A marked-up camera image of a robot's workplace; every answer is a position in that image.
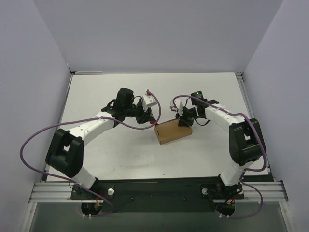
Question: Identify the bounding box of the purple cable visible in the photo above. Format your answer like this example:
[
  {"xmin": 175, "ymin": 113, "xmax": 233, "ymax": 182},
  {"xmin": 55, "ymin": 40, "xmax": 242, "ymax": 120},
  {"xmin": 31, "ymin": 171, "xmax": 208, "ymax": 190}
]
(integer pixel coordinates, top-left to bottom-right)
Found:
[
  {"xmin": 19, "ymin": 89, "xmax": 163, "ymax": 179},
  {"xmin": 170, "ymin": 94, "xmax": 268, "ymax": 218}
]

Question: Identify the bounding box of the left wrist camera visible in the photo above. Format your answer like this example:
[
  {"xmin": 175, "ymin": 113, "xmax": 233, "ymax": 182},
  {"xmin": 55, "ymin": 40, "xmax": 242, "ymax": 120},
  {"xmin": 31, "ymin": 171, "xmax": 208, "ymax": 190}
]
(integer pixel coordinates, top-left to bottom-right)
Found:
[{"xmin": 142, "ymin": 90, "xmax": 157, "ymax": 112}]

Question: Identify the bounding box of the brown cardboard express box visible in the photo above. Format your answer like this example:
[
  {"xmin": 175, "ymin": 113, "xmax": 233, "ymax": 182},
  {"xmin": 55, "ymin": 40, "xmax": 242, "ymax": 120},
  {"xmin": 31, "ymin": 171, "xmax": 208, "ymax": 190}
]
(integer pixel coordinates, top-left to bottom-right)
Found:
[{"xmin": 154, "ymin": 119, "xmax": 193, "ymax": 145}]

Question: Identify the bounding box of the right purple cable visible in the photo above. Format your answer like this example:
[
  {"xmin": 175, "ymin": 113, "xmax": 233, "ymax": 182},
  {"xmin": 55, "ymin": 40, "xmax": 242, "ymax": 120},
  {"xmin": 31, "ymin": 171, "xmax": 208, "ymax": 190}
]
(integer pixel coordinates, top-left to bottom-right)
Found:
[{"xmin": 170, "ymin": 94, "xmax": 268, "ymax": 218}]

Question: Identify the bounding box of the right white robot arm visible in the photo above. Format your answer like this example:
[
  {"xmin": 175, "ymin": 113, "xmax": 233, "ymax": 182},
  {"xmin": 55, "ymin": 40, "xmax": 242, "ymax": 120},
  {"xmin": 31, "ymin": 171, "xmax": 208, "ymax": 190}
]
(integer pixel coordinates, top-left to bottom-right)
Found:
[{"xmin": 170, "ymin": 91, "xmax": 267, "ymax": 186}]

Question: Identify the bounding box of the aluminium frame rail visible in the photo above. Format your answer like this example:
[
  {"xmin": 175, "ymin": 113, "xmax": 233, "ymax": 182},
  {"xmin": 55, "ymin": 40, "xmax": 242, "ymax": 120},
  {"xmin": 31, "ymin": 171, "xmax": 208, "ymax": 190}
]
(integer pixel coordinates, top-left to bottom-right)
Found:
[{"xmin": 30, "ymin": 180, "xmax": 288, "ymax": 203}]

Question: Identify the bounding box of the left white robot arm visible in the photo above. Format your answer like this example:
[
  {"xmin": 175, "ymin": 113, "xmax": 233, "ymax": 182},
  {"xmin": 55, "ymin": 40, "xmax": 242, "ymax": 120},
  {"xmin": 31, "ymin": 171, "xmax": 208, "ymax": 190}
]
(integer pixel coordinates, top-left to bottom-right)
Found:
[{"xmin": 45, "ymin": 88, "xmax": 159, "ymax": 199}]

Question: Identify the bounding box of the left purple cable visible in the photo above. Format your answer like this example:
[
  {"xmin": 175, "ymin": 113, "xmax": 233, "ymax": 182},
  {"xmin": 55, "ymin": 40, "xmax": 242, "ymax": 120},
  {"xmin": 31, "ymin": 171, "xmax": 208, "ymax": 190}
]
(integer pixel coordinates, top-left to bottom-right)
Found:
[{"xmin": 19, "ymin": 89, "xmax": 163, "ymax": 179}]

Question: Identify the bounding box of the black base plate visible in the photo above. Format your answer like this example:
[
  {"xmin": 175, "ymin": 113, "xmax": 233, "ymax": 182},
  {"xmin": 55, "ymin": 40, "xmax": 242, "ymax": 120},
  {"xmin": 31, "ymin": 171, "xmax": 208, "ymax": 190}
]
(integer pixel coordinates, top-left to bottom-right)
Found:
[{"xmin": 70, "ymin": 177, "xmax": 244, "ymax": 214}]

